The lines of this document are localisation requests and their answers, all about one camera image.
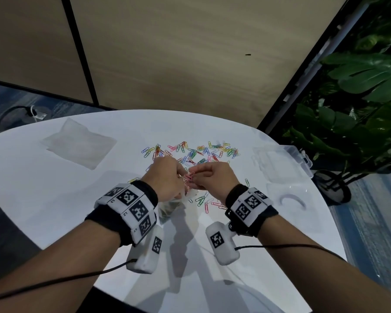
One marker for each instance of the person's right hand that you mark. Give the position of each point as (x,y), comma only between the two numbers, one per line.
(220,180)

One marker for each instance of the person's left hand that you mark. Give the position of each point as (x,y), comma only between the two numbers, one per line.
(164,179)

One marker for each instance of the person's left fingers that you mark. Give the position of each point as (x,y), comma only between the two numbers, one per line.
(181,174)

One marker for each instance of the person's right fingers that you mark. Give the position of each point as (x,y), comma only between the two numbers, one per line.
(202,177)

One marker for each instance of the person's right forearm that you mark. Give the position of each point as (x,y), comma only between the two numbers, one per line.
(319,270)

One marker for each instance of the person's left forearm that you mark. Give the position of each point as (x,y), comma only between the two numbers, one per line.
(52,257)

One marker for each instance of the scatter of coloured paper clips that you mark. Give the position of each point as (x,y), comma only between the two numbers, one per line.
(198,151)

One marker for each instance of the small clear plastic pouch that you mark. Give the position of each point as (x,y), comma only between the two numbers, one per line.
(170,210)

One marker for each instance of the right wristband with marker tiles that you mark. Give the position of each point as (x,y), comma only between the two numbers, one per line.
(247,206)

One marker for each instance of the wristband with marker tiles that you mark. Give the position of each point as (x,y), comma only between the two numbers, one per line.
(247,206)
(130,205)

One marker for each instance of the left wristband with marker tiles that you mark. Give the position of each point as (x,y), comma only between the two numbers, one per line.
(130,205)

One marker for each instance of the clear plastic storage box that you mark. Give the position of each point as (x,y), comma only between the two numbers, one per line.
(280,161)

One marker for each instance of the clear plastic box lid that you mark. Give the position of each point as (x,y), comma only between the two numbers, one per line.
(295,205)

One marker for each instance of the clear plastic bag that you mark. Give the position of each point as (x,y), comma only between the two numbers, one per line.
(80,144)

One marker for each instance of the white plug with tag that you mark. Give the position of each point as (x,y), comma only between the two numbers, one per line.
(40,113)

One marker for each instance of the green leafy plant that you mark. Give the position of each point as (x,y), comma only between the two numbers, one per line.
(358,94)

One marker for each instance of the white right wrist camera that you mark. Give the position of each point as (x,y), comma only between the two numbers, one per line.
(220,242)

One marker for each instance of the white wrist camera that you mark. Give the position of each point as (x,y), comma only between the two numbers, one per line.
(220,242)
(148,254)

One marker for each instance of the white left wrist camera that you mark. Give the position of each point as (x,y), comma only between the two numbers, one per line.
(148,254)

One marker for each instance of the black metal window frame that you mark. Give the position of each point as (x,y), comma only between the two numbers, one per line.
(309,61)

